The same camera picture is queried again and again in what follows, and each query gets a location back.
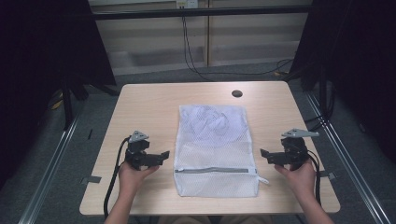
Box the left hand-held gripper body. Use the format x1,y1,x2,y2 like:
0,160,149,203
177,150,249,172
124,130,158,172

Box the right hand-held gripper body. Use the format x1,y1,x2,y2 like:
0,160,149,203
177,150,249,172
274,128,320,172

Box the white mesh laundry bag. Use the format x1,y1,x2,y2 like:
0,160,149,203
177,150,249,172
173,104,270,199

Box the person's left hand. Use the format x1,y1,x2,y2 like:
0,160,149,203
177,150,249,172
118,161,161,197

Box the person's right hand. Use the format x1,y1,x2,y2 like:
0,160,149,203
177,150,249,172
274,158,318,200

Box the grey tape strip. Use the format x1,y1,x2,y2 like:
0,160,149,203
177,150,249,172
80,175,103,185
318,170,337,180

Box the white cloth inside bag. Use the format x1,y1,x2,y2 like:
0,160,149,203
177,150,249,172
183,105,241,136

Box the person's left leg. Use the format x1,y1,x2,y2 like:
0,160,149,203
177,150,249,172
157,215,210,224

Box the person's leg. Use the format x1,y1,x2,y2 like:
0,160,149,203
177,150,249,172
157,215,210,224
219,215,274,224

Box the person's right leg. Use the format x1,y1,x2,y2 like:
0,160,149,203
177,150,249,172
219,215,274,224

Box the black metal stand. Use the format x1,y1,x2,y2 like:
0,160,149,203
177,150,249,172
60,78,90,131

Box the black curtain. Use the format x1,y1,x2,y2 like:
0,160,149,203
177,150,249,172
289,0,396,164
0,0,117,189

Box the black horizontal bar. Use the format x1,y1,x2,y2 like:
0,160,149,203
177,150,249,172
92,5,314,21

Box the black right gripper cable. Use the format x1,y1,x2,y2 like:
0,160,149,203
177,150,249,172
306,149,322,206

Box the black floor cables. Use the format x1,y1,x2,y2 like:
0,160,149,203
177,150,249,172
303,88,336,133

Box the metal floor rail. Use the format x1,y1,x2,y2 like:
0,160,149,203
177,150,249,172
304,92,392,224
18,115,80,224

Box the black wall cable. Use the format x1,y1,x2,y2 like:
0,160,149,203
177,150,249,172
180,15,294,82

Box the white wall socket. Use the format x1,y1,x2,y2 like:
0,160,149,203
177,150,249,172
176,0,199,9

